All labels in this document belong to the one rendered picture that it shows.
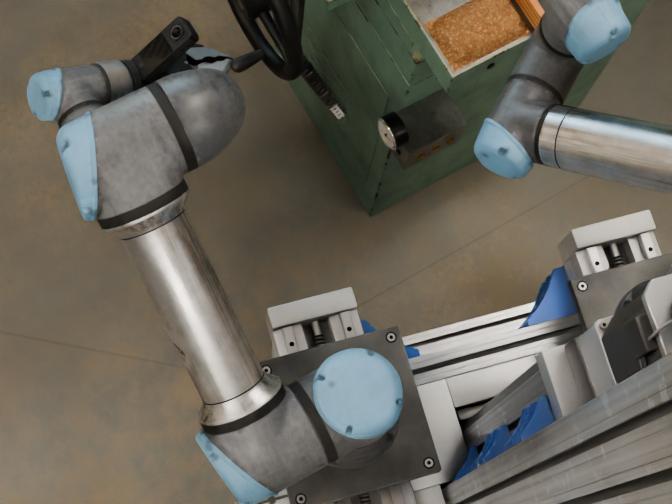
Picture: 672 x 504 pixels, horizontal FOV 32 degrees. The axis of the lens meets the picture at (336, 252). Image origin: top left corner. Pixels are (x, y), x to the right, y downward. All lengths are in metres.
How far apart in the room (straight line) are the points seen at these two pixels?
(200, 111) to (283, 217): 1.27
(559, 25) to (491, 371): 0.64
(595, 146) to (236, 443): 0.56
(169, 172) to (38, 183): 1.32
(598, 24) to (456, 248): 1.33
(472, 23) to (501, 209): 0.97
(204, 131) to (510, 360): 0.70
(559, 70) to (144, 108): 0.50
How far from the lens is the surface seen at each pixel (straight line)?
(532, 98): 1.46
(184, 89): 1.43
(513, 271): 2.69
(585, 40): 1.42
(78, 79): 1.87
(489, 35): 1.84
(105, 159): 1.40
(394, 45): 2.00
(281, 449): 1.51
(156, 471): 2.56
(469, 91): 2.24
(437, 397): 1.85
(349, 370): 1.52
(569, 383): 1.35
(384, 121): 2.01
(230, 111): 1.45
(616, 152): 1.39
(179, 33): 1.91
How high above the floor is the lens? 2.54
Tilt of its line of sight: 73 degrees down
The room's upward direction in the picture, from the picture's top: 13 degrees clockwise
